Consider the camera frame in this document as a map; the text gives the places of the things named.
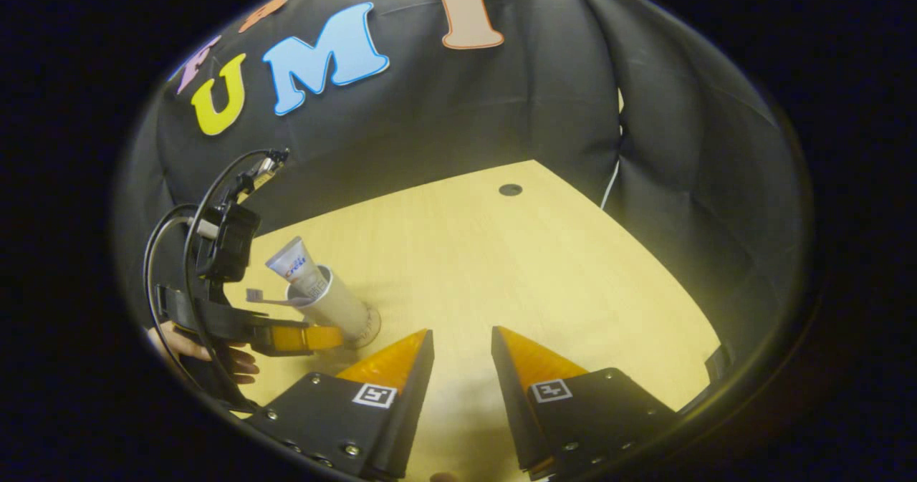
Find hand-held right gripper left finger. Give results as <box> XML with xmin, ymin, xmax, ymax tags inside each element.
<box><xmin>247</xmin><ymin>329</ymin><xmax>436</xmax><ymax>481</ymax></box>

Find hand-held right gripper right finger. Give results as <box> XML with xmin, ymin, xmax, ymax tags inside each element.
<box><xmin>491</xmin><ymin>326</ymin><xmax>678</xmax><ymax>479</ymax></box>

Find white cup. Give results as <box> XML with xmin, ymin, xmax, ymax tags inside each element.
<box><xmin>287</xmin><ymin>265</ymin><xmax>380</xmax><ymax>348</ymax></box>

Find round wooden coaster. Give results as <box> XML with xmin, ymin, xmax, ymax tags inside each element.
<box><xmin>344</xmin><ymin>307</ymin><xmax>382</xmax><ymax>349</ymax></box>

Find white toothpaste tube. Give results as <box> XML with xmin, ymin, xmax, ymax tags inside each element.
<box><xmin>265</xmin><ymin>236</ymin><xmax>330</xmax><ymax>300</ymax></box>

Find wooden desktop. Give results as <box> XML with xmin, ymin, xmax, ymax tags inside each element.
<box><xmin>229</xmin><ymin>160</ymin><xmax>721</xmax><ymax>481</ymax></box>

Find black backdrop cloth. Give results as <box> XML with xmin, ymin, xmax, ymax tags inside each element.
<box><xmin>118</xmin><ymin>0</ymin><xmax>807</xmax><ymax>390</ymax></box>

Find black cable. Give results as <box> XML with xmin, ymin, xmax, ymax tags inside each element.
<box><xmin>143</xmin><ymin>149</ymin><xmax>287</xmax><ymax>408</ymax></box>

